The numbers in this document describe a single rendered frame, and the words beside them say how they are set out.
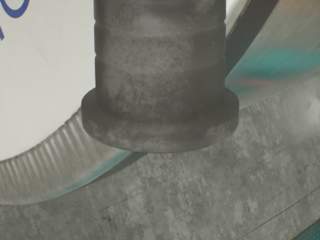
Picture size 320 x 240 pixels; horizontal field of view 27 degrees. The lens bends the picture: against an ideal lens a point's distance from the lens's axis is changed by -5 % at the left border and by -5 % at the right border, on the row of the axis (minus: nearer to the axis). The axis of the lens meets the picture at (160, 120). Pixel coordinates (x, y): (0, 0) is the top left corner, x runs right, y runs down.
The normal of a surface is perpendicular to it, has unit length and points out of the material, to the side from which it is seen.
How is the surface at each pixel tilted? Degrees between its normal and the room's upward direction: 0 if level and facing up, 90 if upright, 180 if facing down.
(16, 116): 90
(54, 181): 90
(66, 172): 87
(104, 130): 86
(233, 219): 0
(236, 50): 60
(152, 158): 0
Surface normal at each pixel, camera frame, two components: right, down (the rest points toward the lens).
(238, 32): 0.58, 0.74
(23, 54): -0.72, 0.28
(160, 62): 0.05, 0.38
